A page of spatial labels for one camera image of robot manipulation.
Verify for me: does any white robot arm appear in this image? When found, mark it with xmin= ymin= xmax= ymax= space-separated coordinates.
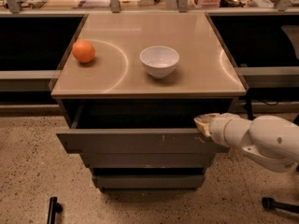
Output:
xmin=193 ymin=113 xmax=299 ymax=173

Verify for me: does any orange fruit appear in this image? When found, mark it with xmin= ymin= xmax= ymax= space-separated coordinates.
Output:
xmin=72 ymin=39 xmax=95 ymax=63

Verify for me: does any grey top drawer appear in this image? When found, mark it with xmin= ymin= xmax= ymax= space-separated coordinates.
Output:
xmin=55 ymin=105 xmax=230 ymax=155

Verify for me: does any grey bottom drawer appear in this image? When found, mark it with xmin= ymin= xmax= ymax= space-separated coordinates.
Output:
xmin=92 ymin=175 xmax=205 ymax=189

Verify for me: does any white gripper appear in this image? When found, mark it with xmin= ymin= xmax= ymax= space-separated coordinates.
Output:
xmin=194 ymin=113 xmax=251 ymax=147

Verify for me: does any grey drawer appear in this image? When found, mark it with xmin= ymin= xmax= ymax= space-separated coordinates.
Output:
xmin=80 ymin=153 xmax=215 ymax=168
xmin=92 ymin=175 xmax=205 ymax=189
xmin=55 ymin=105 xmax=230 ymax=155

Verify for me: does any white ceramic bowl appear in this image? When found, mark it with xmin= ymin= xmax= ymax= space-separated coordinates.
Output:
xmin=139 ymin=46 xmax=179 ymax=78

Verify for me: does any black caster leg right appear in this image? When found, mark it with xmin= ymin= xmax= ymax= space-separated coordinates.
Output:
xmin=262 ymin=197 xmax=299 ymax=214

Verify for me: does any black table leg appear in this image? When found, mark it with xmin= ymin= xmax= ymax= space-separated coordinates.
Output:
xmin=245 ymin=94 xmax=254 ymax=120

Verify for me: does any grey drawer cabinet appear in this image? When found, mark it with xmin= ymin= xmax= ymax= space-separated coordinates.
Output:
xmin=51 ymin=12 xmax=247 ymax=191

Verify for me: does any grey middle drawer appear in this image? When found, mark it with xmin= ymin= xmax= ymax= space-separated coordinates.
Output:
xmin=80 ymin=153 xmax=215 ymax=168

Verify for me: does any black caster leg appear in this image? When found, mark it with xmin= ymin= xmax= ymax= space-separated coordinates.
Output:
xmin=47 ymin=197 xmax=63 ymax=224
xmin=262 ymin=197 xmax=299 ymax=214

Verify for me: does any black caster leg left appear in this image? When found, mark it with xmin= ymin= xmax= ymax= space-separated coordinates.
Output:
xmin=47 ymin=197 xmax=63 ymax=224

